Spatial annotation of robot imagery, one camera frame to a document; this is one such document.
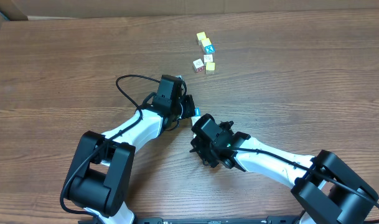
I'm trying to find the red I block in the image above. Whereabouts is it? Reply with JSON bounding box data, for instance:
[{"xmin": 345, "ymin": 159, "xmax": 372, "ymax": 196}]
[{"xmin": 191, "ymin": 116, "xmax": 201, "ymax": 126}]

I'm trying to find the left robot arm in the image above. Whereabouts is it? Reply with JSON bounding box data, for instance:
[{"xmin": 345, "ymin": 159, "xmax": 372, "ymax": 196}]
[{"xmin": 59, "ymin": 75, "xmax": 195, "ymax": 223}]

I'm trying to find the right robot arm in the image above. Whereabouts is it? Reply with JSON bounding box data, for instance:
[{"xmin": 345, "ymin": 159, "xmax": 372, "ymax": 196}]
[{"xmin": 191, "ymin": 114, "xmax": 379, "ymax": 223}]

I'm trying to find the white block red side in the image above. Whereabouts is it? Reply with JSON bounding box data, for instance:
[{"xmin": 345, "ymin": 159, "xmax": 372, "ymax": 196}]
[{"xmin": 193, "ymin": 58, "xmax": 205, "ymax": 73}]

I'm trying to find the yellow block lower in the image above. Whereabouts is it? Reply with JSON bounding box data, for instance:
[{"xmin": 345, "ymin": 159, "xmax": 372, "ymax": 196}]
[{"xmin": 205, "ymin": 62, "xmax": 215, "ymax": 75}]

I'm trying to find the yellow block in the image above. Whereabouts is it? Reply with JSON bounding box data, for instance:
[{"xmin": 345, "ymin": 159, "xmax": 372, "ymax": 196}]
[
  {"xmin": 205, "ymin": 62, "xmax": 215, "ymax": 75},
  {"xmin": 196, "ymin": 32, "xmax": 207, "ymax": 45},
  {"xmin": 200, "ymin": 38, "xmax": 212, "ymax": 49}
]

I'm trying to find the white block centre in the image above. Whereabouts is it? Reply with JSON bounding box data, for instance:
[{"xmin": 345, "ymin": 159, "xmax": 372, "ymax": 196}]
[{"xmin": 204, "ymin": 54, "xmax": 213, "ymax": 65}]

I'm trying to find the blue X block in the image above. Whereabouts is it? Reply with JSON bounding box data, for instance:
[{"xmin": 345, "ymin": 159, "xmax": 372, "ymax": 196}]
[{"xmin": 204, "ymin": 45, "xmax": 215, "ymax": 54}]

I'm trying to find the yellow block far top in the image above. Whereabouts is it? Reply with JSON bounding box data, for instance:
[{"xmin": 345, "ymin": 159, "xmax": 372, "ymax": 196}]
[{"xmin": 196, "ymin": 32, "xmax": 207, "ymax": 45}]

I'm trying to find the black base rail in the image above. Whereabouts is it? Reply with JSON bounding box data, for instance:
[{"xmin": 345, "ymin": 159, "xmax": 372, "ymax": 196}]
[{"xmin": 133, "ymin": 215, "xmax": 299, "ymax": 224}]

